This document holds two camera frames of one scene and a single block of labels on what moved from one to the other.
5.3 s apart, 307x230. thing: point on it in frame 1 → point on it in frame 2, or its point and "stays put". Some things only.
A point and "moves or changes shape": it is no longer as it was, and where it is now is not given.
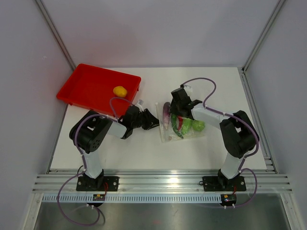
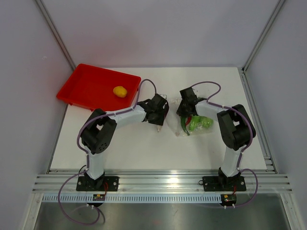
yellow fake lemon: (120, 91) stays put
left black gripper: (151, 121) → (159, 121)
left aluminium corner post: (55, 34) stays put
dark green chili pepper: (173, 119) → (183, 120)
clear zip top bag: (176, 127) moves or changes shape
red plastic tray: (91, 87) stays put
